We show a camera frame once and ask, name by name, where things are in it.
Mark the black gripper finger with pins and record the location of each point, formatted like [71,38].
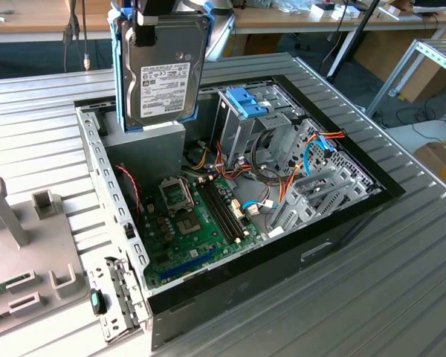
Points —
[143,35]

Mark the grey metal disk bay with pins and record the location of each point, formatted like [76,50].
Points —
[304,208]

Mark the brown square chipset chip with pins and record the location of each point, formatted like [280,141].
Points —
[188,224]

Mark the white low table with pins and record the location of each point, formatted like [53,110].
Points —
[423,130]

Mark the black tripod stand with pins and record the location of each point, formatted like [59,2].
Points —
[354,37]

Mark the grey parts rack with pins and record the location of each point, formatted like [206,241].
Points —
[22,256]

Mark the cardboard box yellow tape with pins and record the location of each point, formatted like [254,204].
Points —
[442,163]

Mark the silver drive cage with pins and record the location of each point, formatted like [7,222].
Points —
[241,134]

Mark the green motherboard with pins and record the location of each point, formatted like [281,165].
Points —
[193,245]

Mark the blue expansion slot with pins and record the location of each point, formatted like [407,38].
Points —
[187,266]

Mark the black PC case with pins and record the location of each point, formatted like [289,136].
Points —
[245,286]

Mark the hard disk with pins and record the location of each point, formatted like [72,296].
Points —
[160,74]

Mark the wooden top desk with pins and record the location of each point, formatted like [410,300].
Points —
[29,18]
[282,22]

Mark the grey power supply box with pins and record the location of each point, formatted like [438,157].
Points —
[145,156]

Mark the black case fan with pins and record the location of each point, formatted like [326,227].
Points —
[128,201]

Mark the silver expansion bracket panel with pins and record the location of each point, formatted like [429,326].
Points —
[96,273]

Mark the aluminium frame rack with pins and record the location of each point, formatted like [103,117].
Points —
[412,70]

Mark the CPU socket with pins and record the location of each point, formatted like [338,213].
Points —
[175,195]

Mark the small cardboard box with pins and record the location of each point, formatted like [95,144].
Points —
[427,85]

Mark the blue plastic drive latch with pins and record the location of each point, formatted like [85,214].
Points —
[239,96]
[254,109]

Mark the black RAM slot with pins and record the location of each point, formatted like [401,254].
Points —
[227,211]
[232,210]
[223,212]
[219,212]

